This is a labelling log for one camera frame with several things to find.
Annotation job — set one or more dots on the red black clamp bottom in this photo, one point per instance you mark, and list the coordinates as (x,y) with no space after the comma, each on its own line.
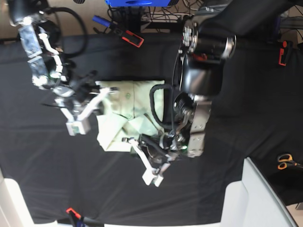
(78,220)

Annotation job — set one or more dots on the blue handled tool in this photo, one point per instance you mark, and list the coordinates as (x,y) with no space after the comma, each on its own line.
(101,21)

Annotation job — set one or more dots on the light green T-shirt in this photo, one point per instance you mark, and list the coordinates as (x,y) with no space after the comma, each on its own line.
(127,114)

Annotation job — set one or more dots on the blue box top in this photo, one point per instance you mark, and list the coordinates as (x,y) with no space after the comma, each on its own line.
(137,3)

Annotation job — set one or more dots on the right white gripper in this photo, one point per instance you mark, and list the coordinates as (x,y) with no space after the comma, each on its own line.
(78,105)

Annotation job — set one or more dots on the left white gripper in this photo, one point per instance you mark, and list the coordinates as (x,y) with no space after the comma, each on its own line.
(155,156)

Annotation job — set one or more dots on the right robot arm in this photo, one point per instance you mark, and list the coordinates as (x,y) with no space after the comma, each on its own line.
(42,42)

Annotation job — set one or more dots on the white foam block right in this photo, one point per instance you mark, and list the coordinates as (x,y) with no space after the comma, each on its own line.
(251,202)

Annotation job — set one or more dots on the orange handled scissors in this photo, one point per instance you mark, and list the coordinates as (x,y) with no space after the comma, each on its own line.
(286,161)

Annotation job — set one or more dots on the black table cloth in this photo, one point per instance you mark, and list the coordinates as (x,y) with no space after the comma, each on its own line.
(56,171)

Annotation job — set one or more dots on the white foam block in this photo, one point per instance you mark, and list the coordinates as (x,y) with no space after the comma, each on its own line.
(13,209)
(251,202)

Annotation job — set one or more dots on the red black clamp top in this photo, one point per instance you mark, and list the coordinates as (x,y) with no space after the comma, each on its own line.
(129,37)

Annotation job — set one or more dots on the red black clamp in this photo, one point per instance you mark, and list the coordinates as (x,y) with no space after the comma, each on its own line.
(129,37)
(283,54)
(78,220)

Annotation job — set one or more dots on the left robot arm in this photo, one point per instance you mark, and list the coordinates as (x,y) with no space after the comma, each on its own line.
(222,60)

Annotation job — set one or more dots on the white foam block left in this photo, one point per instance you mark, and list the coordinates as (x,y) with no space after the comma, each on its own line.
(13,209)

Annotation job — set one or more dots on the red black clamp right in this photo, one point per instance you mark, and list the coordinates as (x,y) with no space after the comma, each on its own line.
(283,54)

